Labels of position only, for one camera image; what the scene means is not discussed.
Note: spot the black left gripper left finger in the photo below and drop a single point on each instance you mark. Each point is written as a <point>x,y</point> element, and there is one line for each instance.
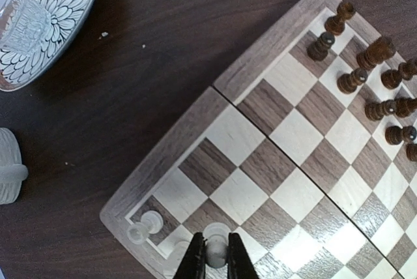
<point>193,264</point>

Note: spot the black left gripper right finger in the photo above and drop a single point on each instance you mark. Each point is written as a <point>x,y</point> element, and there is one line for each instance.
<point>239,265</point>

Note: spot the white chess rook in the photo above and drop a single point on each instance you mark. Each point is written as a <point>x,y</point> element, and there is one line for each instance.
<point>151,222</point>

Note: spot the wooden chess board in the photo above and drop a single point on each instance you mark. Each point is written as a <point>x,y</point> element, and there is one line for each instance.
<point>277,153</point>

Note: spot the dark chess pawn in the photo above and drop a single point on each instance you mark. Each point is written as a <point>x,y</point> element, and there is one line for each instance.
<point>319,49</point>

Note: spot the dark chess pieces row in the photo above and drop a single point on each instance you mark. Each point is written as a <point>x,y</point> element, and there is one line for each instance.
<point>376,81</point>

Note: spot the dark chess piece corner rook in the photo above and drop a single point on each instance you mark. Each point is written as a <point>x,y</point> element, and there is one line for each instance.
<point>336,24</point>

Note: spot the cream ceramic mug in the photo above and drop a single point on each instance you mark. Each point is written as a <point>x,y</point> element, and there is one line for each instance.
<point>13,172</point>

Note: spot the clear drinking glass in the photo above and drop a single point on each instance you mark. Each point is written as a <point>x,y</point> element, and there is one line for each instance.
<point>24,24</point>

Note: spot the patterned brown rim plate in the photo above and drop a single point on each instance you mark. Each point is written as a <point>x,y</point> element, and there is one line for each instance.
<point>67,17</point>

